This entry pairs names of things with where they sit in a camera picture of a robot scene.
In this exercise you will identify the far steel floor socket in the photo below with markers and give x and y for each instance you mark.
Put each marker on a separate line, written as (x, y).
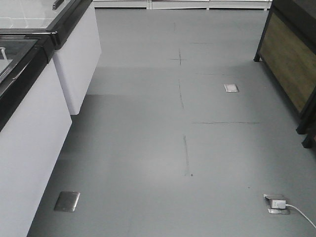
(231, 88)

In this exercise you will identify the far white chest freezer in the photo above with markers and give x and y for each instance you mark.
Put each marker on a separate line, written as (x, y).
(72, 27)

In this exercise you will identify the white chest freezer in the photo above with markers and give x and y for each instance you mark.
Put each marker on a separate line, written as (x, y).
(72, 27)
(34, 122)

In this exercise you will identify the closed steel floor socket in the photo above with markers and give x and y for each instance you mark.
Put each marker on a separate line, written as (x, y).
(67, 201)

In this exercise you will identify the near white chest freezer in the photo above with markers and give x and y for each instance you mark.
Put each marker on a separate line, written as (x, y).
(34, 122)

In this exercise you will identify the white shelf base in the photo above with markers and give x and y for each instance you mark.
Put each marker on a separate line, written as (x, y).
(184, 4)

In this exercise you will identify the open floor socket box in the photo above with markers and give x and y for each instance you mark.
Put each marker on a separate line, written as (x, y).
(275, 211)

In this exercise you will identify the white power adapter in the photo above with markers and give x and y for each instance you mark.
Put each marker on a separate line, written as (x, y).
(278, 203)

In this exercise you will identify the dark wooden display stand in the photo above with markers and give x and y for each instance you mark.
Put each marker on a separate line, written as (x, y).
(288, 49)

